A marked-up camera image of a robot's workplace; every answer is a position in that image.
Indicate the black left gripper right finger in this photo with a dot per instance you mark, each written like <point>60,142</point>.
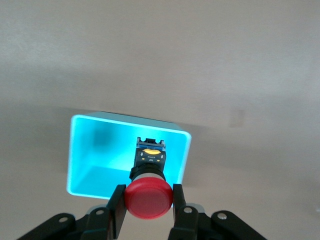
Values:
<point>181,215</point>

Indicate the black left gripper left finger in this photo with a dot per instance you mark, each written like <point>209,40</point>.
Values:
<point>117,212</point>

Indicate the cyan plastic box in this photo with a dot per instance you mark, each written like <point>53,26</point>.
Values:
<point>100,162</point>

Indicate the red push button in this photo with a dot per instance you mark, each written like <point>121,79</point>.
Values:
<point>148,197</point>

